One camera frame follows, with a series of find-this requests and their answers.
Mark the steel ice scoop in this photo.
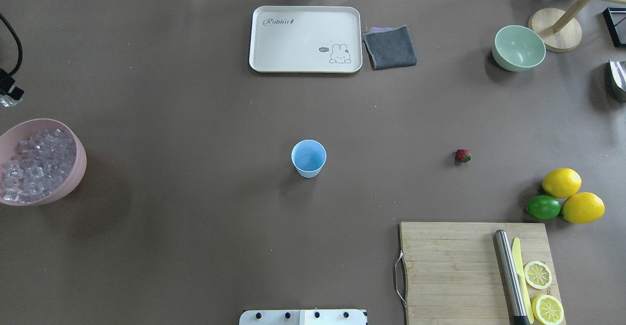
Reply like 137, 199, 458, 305
608, 60, 626, 103

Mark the lemon half slice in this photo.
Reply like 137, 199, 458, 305
531, 294, 565, 325
523, 260, 554, 290

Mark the wooden cutting board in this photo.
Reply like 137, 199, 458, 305
399, 222, 555, 325

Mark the clear ice cube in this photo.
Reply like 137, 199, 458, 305
0, 95, 22, 108

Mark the red strawberry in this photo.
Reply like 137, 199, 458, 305
454, 149, 472, 163

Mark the yellow lemon near lime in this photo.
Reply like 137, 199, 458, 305
541, 168, 582, 198

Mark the wooden glass stand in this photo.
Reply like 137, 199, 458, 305
528, 0, 625, 53

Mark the grey folded cloth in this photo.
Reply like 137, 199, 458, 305
362, 26, 417, 70

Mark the yellow lemon outer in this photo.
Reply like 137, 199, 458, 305
560, 192, 605, 223

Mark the pink bowl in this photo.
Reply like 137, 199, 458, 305
0, 118, 87, 207

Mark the yellow plastic knife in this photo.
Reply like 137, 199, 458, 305
512, 238, 535, 325

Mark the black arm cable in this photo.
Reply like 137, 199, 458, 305
0, 12, 24, 77

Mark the green lime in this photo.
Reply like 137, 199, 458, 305
525, 195, 562, 220

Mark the cream rabbit tray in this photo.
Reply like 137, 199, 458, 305
248, 6, 363, 73

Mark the lower lemon half slice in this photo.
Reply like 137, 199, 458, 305
531, 294, 565, 325

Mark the light blue cup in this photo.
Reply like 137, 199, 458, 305
291, 139, 327, 178

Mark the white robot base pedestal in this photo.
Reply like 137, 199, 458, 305
239, 308, 368, 325

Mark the mint green bowl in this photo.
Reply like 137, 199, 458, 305
492, 25, 546, 72

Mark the pile of ice cubes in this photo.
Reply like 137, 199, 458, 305
1, 129, 77, 203

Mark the upper lemon half slice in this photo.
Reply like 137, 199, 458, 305
523, 260, 554, 290

